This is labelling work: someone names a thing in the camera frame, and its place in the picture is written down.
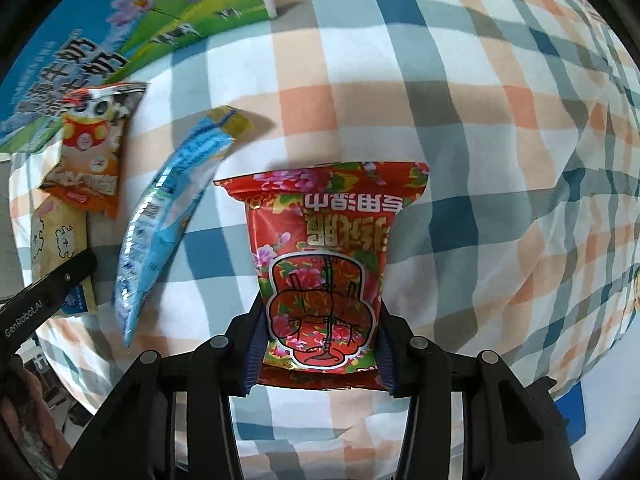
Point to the orange cartoon snack packet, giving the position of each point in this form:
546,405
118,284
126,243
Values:
90,150

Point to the plaid bed sheet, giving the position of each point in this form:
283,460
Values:
450,160

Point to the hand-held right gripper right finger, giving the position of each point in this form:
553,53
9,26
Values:
386,360

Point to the pale yellow snack packet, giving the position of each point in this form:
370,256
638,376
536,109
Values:
57,250

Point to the red floral snack packet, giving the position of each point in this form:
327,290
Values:
320,270

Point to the blue snack packet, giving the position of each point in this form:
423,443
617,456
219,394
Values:
160,220

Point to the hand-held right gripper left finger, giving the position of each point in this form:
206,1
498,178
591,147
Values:
253,355

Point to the person's left forearm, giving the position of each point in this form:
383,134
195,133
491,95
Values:
25,410

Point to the blue and green milk carton box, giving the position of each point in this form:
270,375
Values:
125,25

